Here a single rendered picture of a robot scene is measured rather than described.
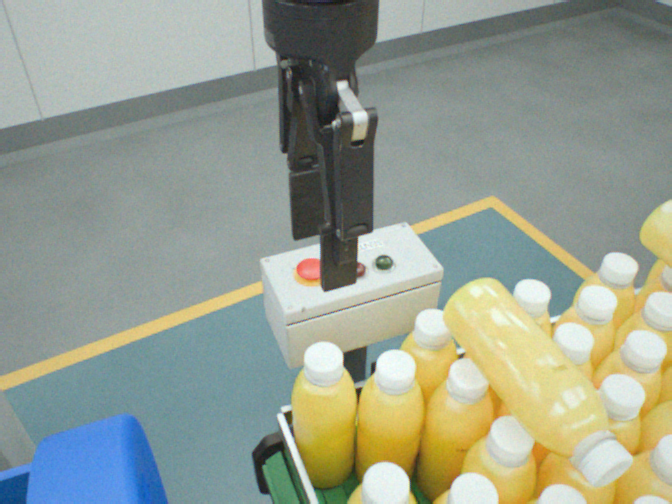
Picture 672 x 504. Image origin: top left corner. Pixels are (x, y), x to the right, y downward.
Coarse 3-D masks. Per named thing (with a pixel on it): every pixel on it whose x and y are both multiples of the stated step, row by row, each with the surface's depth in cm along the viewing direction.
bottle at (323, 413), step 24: (312, 384) 61; (336, 384) 62; (312, 408) 62; (336, 408) 62; (312, 432) 64; (336, 432) 64; (312, 456) 67; (336, 456) 67; (312, 480) 71; (336, 480) 71
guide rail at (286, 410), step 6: (552, 318) 82; (552, 324) 82; (462, 348) 78; (462, 354) 78; (360, 384) 74; (360, 390) 74; (282, 408) 71; (288, 408) 71; (288, 414) 71; (288, 420) 72
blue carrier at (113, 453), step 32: (128, 416) 46; (64, 448) 41; (96, 448) 40; (128, 448) 40; (0, 480) 50; (32, 480) 38; (64, 480) 38; (96, 480) 37; (128, 480) 37; (160, 480) 55
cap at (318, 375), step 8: (320, 344) 62; (328, 344) 62; (312, 352) 61; (320, 352) 61; (328, 352) 61; (336, 352) 61; (304, 360) 61; (312, 360) 60; (320, 360) 60; (328, 360) 60; (336, 360) 60; (312, 368) 60; (320, 368) 60; (328, 368) 60; (336, 368) 60; (312, 376) 60; (320, 376) 60; (328, 376) 60; (336, 376) 61
